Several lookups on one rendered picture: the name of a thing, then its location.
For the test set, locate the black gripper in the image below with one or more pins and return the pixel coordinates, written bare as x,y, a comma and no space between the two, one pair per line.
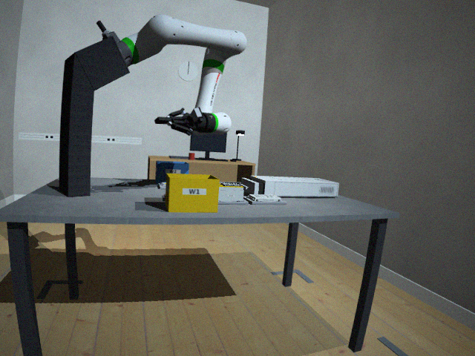
176,122

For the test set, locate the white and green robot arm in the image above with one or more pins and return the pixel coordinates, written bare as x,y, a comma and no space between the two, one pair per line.
162,30

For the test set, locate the yellow open-top bin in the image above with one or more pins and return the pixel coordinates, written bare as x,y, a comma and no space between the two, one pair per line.
192,193

